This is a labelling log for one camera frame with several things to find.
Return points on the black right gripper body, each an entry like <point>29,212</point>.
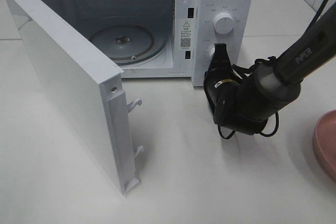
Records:
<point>216,78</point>

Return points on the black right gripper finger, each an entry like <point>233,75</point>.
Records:
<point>220,53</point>

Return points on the white microwave door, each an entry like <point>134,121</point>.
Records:
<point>84,85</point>

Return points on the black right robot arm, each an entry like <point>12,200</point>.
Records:
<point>242,99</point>

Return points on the lower white timer knob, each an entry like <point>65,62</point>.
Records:
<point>211,53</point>

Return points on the upper white power knob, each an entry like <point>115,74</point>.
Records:
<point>223,22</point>

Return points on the white warning label sticker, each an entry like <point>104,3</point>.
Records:
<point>185,33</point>

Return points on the white microwave oven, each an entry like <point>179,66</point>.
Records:
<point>91,16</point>

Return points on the glass microwave turntable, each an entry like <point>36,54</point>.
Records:
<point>129,44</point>

